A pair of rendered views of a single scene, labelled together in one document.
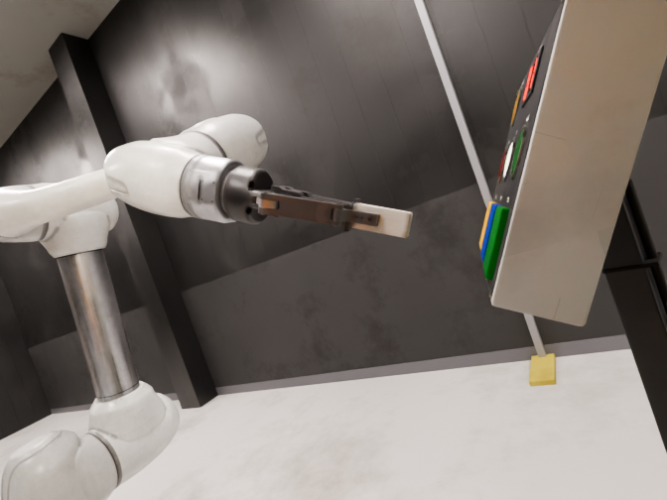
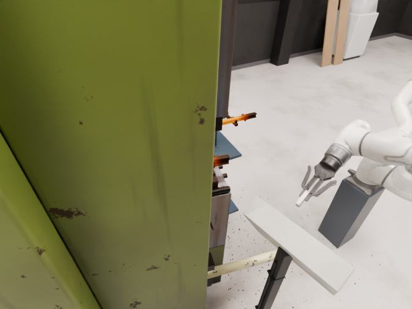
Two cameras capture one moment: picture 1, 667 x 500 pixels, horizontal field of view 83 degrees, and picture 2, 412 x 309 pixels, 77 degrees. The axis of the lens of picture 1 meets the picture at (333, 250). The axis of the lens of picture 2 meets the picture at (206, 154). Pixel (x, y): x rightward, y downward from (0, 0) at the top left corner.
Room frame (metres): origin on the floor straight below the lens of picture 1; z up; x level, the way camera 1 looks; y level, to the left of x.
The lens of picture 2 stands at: (0.42, -0.87, 1.86)
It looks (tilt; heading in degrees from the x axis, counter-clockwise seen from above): 39 degrees down; 116
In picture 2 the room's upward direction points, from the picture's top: 2 degrees clockwise
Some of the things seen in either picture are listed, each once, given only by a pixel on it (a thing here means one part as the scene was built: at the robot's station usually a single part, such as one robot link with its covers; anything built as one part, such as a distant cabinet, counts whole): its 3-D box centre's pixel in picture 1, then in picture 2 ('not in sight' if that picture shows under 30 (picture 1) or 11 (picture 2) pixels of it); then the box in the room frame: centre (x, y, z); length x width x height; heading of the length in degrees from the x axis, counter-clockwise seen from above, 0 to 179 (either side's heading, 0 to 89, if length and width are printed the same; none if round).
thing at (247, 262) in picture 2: not in sight; (247, 262); (0.32, -0.17, 0.62); 0.44 x 0.05 x 0.05; 44
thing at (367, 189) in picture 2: not in sight; (363, 178); (0.81, 0.78, 0.63); 0.22 x 0.18 x 0.06; 148
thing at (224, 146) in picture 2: not in sight; (211, 145); (-0.25, 0.57, 0.66); 0.40 x 0.30 x 0.02; 144
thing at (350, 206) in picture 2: not in sight; (348, 211); (0.83, 0.77, 0.30); 0.20 x 0.20 x 0.60; 58
